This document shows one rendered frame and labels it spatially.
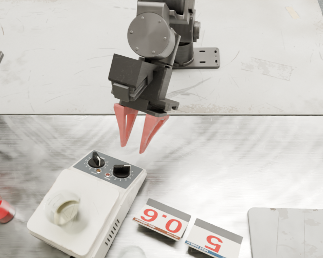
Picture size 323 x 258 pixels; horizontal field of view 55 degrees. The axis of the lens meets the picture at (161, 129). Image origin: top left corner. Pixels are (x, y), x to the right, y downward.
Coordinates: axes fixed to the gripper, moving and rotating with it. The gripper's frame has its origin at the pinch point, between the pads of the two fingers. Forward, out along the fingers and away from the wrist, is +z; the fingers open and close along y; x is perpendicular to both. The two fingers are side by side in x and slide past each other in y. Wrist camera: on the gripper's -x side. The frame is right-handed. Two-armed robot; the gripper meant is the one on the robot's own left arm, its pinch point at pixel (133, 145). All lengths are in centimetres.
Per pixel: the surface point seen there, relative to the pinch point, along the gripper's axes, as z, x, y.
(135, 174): 6.9, 5.6, -0.2
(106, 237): 15.6, -3.9, 1.0
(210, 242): 12.5, 3.2, 17.3
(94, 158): 6.4, 3.8, -8.5
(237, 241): 11.9, 6.2, 21.5
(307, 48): -29, 42, 24
